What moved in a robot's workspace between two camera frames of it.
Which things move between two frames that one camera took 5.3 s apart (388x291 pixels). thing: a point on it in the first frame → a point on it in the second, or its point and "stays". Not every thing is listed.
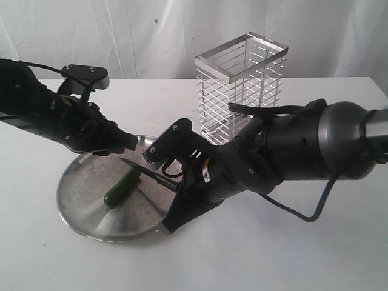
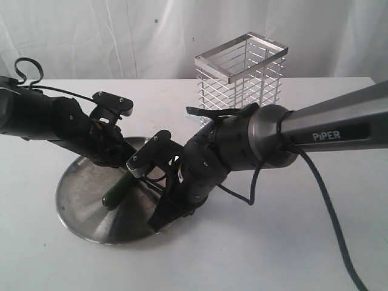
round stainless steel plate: (86, 181) stays
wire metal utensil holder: (247, 70) stays
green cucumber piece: (128, 181) stays
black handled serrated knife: (167, 182) → (154, 185)
